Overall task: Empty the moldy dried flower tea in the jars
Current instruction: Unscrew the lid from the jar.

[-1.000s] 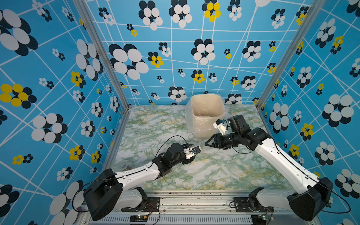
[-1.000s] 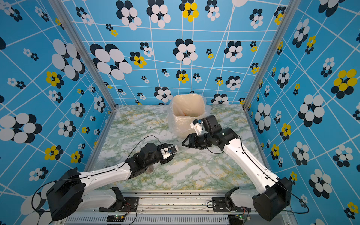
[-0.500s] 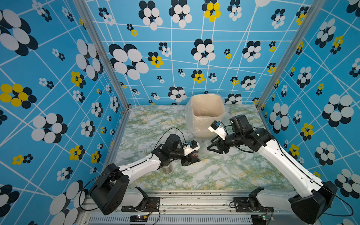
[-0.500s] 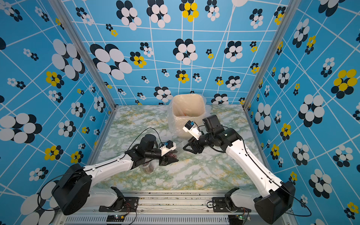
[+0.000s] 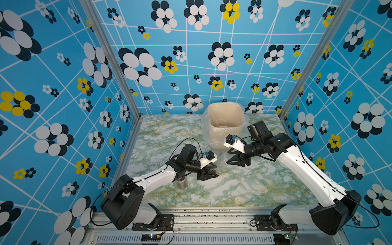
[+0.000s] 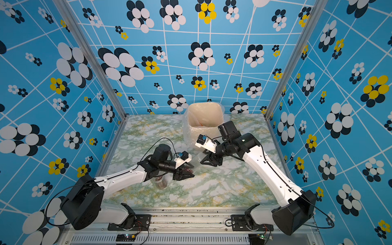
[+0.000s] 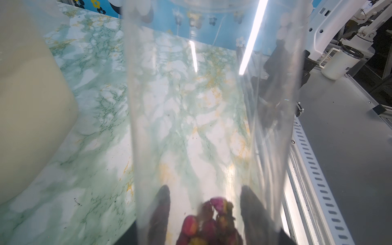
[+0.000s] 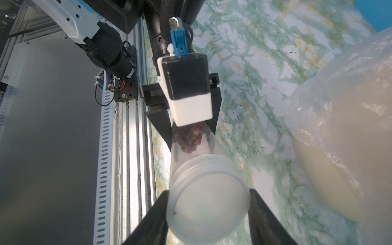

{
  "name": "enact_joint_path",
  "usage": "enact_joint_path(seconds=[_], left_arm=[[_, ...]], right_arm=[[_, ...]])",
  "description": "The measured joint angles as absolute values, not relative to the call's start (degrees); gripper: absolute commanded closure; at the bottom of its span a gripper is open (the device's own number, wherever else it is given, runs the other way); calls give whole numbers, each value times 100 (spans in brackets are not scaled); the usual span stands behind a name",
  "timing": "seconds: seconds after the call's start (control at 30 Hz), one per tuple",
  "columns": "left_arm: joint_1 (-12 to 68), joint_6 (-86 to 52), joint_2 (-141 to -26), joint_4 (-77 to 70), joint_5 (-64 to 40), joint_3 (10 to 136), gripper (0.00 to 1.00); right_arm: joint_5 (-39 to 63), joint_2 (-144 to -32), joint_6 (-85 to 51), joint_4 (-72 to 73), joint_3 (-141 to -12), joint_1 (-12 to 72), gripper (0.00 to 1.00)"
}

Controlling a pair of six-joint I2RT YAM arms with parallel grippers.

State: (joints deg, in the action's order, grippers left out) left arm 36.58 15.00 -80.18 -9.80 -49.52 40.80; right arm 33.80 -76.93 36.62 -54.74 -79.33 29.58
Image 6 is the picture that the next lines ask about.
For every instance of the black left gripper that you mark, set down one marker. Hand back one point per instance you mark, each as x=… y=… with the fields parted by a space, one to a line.
x=181 y=174

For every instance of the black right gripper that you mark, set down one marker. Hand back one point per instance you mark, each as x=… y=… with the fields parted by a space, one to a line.
x=213 y=158

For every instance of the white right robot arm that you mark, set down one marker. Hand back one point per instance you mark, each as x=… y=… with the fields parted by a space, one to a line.
x=295 y=205

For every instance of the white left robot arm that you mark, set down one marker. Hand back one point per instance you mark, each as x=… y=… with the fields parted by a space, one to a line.
x=84 y=205

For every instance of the clear jar with dried flowers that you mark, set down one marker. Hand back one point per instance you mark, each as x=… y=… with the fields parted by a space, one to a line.
x=160 y=181

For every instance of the cream plastic trash bin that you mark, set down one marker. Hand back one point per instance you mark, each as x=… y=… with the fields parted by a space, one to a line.
x=204 y=122

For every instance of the clear plastic bin liner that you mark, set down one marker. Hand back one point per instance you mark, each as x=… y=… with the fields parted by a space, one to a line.
x=188 y=128

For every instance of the right green circuit board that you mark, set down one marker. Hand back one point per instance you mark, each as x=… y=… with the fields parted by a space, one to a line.
x=258 y=239

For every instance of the green circuit board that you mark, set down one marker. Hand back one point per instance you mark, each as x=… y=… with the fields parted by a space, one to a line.
x=125 y=238
x=258 y=239

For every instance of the left green circuit board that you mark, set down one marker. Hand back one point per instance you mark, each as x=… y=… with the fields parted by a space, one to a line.
x=125 y=238

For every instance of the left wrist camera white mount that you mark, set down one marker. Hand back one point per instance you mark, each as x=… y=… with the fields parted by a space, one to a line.
x=182 y=158

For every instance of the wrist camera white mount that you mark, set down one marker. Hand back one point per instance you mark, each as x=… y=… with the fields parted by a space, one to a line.
x=205 y=142
x=182 y=158

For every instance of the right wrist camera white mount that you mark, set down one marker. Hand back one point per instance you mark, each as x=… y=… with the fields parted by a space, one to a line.
x=205 y=142

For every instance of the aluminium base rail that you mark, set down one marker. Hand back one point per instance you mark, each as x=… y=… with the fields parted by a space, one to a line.
x=188 y=226

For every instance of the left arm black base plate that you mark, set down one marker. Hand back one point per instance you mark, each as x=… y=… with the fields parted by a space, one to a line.
x=138 y=222

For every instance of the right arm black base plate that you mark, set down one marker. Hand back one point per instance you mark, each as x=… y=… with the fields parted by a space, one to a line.
x=244 y=223

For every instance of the aluminium frame post left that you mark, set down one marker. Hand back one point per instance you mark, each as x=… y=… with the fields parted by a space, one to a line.
x=65 y=11

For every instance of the aluminium frame post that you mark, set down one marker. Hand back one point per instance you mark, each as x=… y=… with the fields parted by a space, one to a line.
x=65 y=11
x=316 y=13

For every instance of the aluminium frame post right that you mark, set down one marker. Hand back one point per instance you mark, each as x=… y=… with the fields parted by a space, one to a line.
x=316 y=13

